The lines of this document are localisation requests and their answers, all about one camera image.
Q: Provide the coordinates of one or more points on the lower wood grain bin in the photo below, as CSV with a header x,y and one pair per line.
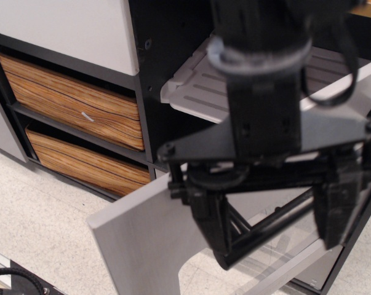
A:
x,y
107,173

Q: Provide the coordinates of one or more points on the grey oven door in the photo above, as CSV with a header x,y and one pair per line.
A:
x,y
142,221

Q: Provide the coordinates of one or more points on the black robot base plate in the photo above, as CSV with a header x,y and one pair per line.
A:
x,y
19,283

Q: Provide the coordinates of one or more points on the grey oven rack tray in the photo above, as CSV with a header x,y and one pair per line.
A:
x,y
198,89

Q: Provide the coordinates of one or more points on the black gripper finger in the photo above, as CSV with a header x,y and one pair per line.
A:
x,y
210,211
334,206

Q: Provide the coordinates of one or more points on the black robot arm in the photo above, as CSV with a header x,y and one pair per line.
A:
x,y
268,40

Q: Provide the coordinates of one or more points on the upper wood grain bin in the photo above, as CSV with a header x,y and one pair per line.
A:
x,y
94,110

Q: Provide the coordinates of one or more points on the wood grain bin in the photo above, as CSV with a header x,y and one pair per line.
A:
x,y
107,173
94,110

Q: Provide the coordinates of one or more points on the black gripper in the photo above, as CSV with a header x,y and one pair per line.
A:
x,y
269,141

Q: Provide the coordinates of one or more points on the dark play kitchen cabinet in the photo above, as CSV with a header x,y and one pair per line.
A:
x,y
131,48

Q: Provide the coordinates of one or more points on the black oven door handle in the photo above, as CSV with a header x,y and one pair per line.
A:
x,y
338,165

